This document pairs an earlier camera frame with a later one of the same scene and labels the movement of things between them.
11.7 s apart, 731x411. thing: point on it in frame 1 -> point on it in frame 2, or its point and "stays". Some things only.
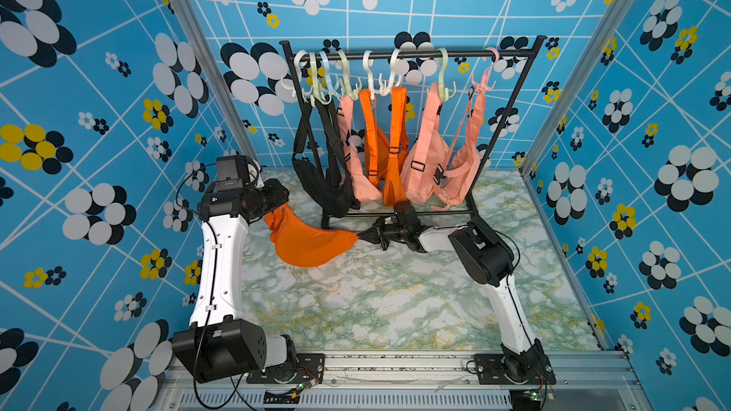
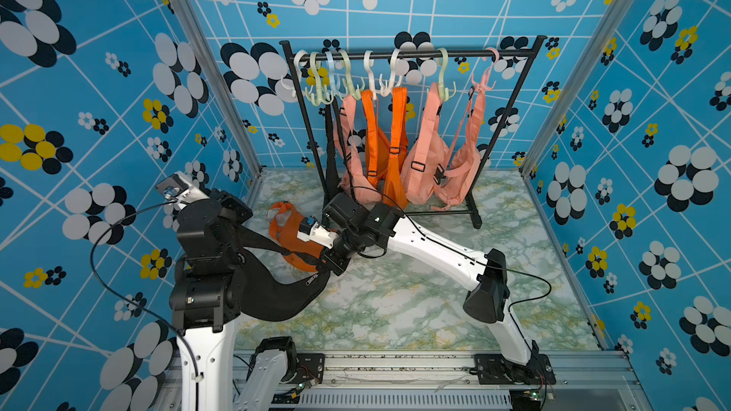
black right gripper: (376, 234) -> (338, 265)
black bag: (321, 163) -> (277, 274)
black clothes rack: (535, 50) stays
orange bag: (386, 156) stays
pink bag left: (362, 185) stays
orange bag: (300, 244) stays
